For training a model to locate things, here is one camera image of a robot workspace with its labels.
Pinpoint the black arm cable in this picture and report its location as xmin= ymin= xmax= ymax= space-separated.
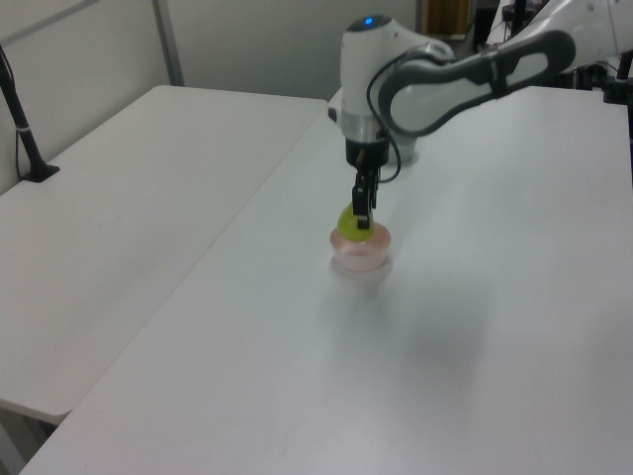
xmin=365 ymin=43 xmax=449 ymax=185

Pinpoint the black table clamp mount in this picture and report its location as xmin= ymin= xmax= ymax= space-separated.
xmin=599 ymin=48 xmax=633 ymax=106

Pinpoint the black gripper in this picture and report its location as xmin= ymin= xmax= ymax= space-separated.
xmin=344 ymin=139 xmax=390 ymax=232

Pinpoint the pink plastic bowl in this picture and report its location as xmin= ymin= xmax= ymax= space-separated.
xmin=327 ymin=223 xmax=394 ymax=272

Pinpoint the black camera pole stand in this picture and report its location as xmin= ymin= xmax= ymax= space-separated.
xmin=0 ymin=43 xmax=61 ymax=185

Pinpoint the grey partition frame post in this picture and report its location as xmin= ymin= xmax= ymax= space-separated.
xmin=150 ymin=0 xmax=186 ymax=87

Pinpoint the green yellow pear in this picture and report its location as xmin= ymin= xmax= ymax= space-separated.
xmin=335 ymin=203 xmax=376 ymax=243

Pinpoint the brown wooden cabinet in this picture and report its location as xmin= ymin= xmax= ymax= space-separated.
xmin=426 ymin=0 xmax=477 ymax=37

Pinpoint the white side table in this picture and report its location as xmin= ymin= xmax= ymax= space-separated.
xmin=0 ymin=84 xmax=329 ymax=427

